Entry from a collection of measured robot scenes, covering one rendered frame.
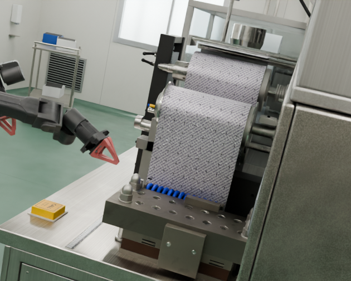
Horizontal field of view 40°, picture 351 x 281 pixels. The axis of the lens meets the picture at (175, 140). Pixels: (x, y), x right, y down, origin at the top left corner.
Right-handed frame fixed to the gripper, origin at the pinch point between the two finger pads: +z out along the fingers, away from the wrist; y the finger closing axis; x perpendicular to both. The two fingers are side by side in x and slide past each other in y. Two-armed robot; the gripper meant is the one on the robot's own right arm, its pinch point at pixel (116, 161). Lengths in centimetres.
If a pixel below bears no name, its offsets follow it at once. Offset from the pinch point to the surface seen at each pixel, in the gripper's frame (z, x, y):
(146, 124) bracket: -1.6, 12.0, -8.1
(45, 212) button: -3.4, -19.6, 13.1
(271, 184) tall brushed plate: 23, 46, 84
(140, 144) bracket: 1.1, 6.2, -7.1
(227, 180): 26.3, 18.9, 0.2
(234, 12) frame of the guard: -18, 50, -102
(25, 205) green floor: -49, -150, -174
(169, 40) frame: -18.0, 30.7, -32.9
